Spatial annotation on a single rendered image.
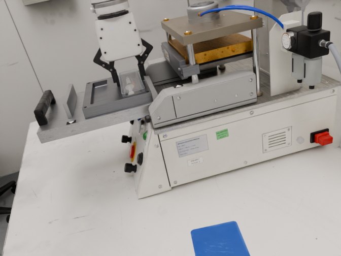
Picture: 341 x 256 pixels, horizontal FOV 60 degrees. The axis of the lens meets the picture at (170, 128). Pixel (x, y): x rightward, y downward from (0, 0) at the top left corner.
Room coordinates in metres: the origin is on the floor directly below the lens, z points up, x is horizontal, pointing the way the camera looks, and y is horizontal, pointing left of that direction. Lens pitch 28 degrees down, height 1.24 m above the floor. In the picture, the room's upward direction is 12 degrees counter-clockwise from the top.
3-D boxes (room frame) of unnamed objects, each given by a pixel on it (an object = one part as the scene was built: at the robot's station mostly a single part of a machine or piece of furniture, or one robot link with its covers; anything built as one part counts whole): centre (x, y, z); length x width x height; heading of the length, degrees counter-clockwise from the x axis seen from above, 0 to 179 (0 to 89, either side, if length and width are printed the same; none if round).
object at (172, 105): (0.63, -0.08, 0.96); 0.26 x 0.05 x 0.07; 96
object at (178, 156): (0.76, -0.13, 0.84); 0.53 x 0.37 x 0.17; 96
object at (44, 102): (0.73, 0.30, 0.99); 0.15 x 0.02 x 0.04; 6
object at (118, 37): (0.75, 0.08, 1.12); 0.10 x 0.08 x 0.11; 96
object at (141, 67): (0.76, 0.03, 1.03); 0.03 x 0.03 x 0.07; 6
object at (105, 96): (0.75, 0.12, 0.98); 0.20 x 0.17 x 0.03; 6
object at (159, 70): (0.90, -0.06, 0.96); 0.25 x 0.05 x 0.07; 96
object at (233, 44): (0.77, -0.14, 1.07); 0.22 x 0.17 x 0.10; 6
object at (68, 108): (0.74, 0.17, 0.97); 0.30 x 0.22 x 0.08; 96
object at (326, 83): (0.78, -0.17, 0.93); 0.46 x 0.35 x 0.01; 96
